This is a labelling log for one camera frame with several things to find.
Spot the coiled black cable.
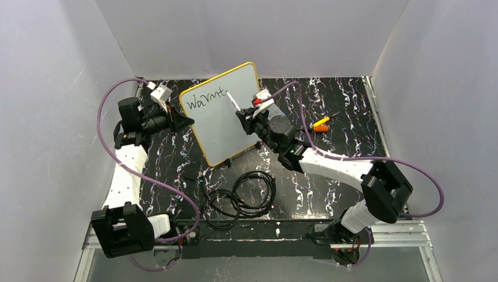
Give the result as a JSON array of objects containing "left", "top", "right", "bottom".
[{"left": 197, "top": 170, "right": 277, "bottom": 230}]

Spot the aluminium front rail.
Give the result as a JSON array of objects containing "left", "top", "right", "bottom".
[{"left": 75, "top": 220, "right": 442, "bottom": 281}]

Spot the yellow framed whiteboard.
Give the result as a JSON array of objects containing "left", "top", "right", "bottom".
[{"left": 179, "top": 62, "right": 260, "bottom": 167}]

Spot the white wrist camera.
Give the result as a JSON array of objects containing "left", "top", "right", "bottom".
[
  {"left": 147, "top": 81, "right": 172, "bottom": 112},
  {"left": 251, "top": 89, "right": 274, "bottom": 118}
]

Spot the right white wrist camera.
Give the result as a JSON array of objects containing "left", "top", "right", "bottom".
[{"left": 251, "top": 89, "right": 274, "bottom": 118}]

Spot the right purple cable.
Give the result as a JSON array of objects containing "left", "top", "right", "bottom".
[{"left": 263, "top": 80, "right": 445, "bottom": 219}]

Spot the black white marker pen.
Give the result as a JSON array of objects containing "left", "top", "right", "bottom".
[{"left": 226, "top": 91, "right": 241, "bottom": 111}]

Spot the clear plastic screw box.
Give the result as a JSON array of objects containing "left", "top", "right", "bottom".
[{"left": 259, "top": 99, "right": 288, "bottom": 120}]

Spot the purple cable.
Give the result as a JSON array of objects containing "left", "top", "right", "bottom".
[
  {"left": 96, "top": 78, "right": 201, "bottom": 272},
  {"left": 263, "top": 80, "right": 445, "bottom": 219}
]

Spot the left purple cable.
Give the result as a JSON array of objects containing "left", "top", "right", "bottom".
[{"left": 96, "top": 78, "right": 201, "bottom": 272}]

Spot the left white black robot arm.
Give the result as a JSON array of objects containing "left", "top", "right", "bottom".
[{"left": 91, "top": 97, "right": 194, "bottom": 258}]

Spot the yellow handled screwdriver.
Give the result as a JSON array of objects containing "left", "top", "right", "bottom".
[{"left": 313, "top": 112, "right": 339, "bottom": 127}]

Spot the orange handled screwdriver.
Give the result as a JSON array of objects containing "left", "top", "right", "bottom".
[{"left": 308, "top": 125, "right": 329, "bottom": 133}]

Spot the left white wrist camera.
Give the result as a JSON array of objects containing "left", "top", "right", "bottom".
[{"left": 147, "top": 81, "right": 172, "bottom": 112}]

